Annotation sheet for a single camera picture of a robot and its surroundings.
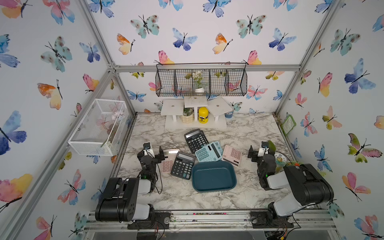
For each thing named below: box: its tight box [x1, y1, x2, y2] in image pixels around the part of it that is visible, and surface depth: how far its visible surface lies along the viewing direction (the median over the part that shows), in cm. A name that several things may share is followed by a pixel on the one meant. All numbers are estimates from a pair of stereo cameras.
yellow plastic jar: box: [198, 106, 209, 124], surface depth 109 cm
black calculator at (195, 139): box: [184, 128, 209, 154], surface depth 101 cm
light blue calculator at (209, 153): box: [195, 141, 222, 163], surface depth 95 cm
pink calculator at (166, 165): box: [161, 148, 180, 173], surface depth 93 cm
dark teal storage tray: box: [191, 160, 237, 193], surface depth 91 cm
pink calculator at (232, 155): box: [221, 144, 243, 168], surface depth 95 cm
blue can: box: [224, 110, 234, 119], surface depth 120 cm
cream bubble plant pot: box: [182, 108, 194, 124], surface depth 112 cm
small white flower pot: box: [192, 70, 208, 93], surface depth 95 cm
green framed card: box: [280, 114, 297, 135], surface depth 112 cm
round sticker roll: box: [274, 153, 287, 162], surface depth 88 cm
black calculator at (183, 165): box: [170, 151, 197, 180], surface depth 91 cm
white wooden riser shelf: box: [160, 96, 234, 130], surface depth 113 cm
